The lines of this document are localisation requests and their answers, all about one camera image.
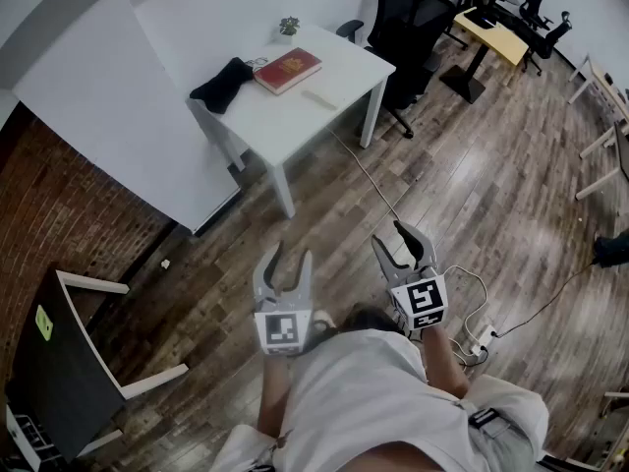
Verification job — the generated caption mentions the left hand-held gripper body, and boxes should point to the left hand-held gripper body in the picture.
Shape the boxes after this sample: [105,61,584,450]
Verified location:
[253,295,315,359]

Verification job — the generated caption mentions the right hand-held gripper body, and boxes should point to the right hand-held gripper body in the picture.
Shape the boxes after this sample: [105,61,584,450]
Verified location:
[387,264,450,334]

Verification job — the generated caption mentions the white rectangular case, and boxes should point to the white rectangular case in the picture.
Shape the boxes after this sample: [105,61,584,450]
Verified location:
[300,88,340,113]

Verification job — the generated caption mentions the person's right forearm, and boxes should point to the person's right forearm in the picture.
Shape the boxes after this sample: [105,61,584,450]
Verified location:
[421,324,472,398]

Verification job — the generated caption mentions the person's left forearm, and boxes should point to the person's left forearm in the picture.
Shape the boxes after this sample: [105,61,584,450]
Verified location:
[257,354,297,438]

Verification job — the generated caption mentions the person's left white shoe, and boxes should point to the person's left white shoe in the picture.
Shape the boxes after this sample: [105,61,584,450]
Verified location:
[314,308,338,336]

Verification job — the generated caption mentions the person's dark trouser legs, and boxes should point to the person's dark trouser legs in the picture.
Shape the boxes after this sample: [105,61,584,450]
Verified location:
[337,302,402,336]

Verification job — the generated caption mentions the white power strip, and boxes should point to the white power strip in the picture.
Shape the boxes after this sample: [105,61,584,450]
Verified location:
[468,324,498,356]

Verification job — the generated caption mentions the person's white shirt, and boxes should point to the person's white shirt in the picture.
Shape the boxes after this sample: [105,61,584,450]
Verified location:
[210,326,551,472]

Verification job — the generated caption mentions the white table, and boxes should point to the white table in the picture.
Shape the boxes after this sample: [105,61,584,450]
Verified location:
[185,22,398,220]

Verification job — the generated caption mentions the black cloth pouch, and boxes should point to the black cloth pouch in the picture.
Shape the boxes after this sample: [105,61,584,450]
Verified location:
[188,56,256,116]

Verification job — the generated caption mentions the red hardcover book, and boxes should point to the red hardcover book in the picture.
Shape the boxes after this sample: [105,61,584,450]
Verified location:
[252,46,324,97]

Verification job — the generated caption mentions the green sticky pad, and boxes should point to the green sticky pad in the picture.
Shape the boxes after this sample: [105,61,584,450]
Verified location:
[33,303,55,342]

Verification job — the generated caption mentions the yellow desk with black base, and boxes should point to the yellow desk with black base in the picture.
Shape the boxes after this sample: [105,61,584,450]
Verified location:
[437,6,532,105]

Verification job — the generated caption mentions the black mesh office chair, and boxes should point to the black mesh office chair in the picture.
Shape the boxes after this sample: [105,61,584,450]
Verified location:
[335,0,456,140]

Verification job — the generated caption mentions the white-legged desk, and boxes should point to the white-legged desk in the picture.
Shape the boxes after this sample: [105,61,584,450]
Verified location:
[566,52,629,203]

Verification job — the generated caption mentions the small potted plant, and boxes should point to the small potted plant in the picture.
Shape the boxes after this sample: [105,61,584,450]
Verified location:
[274,15,303,46]

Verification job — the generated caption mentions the white shelf unit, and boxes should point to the white shelf unit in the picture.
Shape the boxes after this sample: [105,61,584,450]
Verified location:
[3,400,56,472]

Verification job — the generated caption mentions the white floor cable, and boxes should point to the white floor cable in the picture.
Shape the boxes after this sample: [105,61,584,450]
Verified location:
[323,125,491,369]

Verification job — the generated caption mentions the black floor cable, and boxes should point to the black floor cable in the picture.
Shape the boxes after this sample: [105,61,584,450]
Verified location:
[492,258,599,339]

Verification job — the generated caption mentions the grey harness strap with buckle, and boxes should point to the grey harness strap with buckle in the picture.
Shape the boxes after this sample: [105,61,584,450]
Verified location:
[244,429,292,472]
[466,405,513,443]

